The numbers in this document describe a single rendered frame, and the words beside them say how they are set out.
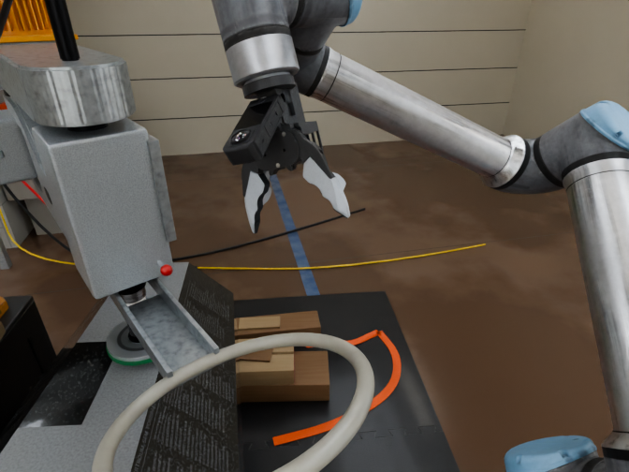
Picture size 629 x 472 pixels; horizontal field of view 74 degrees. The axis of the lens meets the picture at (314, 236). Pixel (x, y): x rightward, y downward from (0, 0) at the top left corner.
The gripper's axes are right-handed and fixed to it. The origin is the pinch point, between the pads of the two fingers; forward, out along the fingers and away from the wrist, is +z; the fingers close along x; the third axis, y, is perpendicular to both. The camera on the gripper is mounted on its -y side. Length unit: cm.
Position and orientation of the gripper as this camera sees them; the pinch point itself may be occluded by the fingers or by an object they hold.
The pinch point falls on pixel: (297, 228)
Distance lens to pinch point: 58.5
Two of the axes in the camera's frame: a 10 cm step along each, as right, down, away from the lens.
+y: 4.0, -2.7, 8.8
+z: 2.4, 9.5, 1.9
